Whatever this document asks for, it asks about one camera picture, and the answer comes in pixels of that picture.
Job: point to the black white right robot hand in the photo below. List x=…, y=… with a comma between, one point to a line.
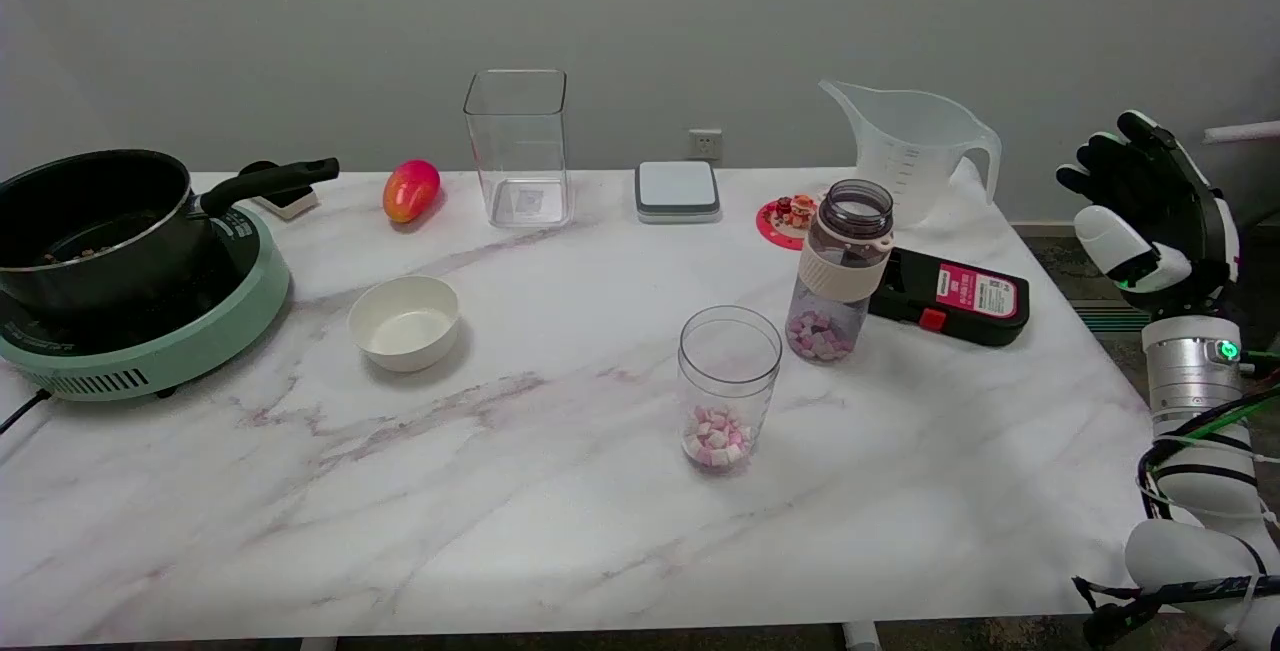
x=1190, y=211

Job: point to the clear round jar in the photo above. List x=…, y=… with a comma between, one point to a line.
x=730, y=381

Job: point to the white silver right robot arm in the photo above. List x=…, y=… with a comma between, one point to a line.
x=1190, y=381

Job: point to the translucent plastic measuring jug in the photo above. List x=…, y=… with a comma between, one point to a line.
x=915, y=161

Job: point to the white pipe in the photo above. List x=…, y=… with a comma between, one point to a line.
x=1245, y=131

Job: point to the floor vent grille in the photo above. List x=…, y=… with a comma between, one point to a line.
x=1110, y=317

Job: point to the black box with pink label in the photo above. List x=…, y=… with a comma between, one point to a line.
x=970, y=296

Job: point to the pink marshmallows in bottle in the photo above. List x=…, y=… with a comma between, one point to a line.
x=820, y=336

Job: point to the small colourful toy figures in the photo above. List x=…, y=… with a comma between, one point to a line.
x=797, y=211

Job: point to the red round coaster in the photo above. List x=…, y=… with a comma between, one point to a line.
x=775, y=229

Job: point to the grey white square lid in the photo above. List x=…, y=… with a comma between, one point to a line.
x=677, y=189

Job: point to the pink white marshmallows in jar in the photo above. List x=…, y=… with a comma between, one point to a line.
x=717, y=439

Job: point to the white table leg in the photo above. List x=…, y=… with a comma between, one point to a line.
x=318, y=644
x=862, y=637

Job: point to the clear square plastic container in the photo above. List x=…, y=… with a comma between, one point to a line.
x=520, y=201

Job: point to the red yellow mango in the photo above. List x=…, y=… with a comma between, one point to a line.
x=410, y=191

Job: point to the white bowl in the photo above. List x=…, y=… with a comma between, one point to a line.
x=405, y=326

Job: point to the small white black device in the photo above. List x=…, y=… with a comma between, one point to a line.
x=290, y=201

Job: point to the green induction cooker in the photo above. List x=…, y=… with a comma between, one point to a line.
x=200, y=331

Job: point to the white wall socket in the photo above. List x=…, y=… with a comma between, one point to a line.
x=705, y=144

